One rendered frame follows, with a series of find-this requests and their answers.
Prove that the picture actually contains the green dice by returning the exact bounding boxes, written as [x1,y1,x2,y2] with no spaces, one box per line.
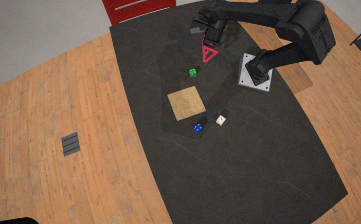
[189,69,196,77]

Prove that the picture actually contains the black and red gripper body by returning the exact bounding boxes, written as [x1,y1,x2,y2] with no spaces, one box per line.
[203,28,223,49]

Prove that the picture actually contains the blue dice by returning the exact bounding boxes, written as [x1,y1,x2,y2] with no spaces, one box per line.
[193,123,203,134]

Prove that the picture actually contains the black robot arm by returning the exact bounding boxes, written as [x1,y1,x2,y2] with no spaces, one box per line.
[190,0,336,86]

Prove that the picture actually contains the tan flat mat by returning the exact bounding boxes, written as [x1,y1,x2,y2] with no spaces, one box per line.
[167,86,206,121]

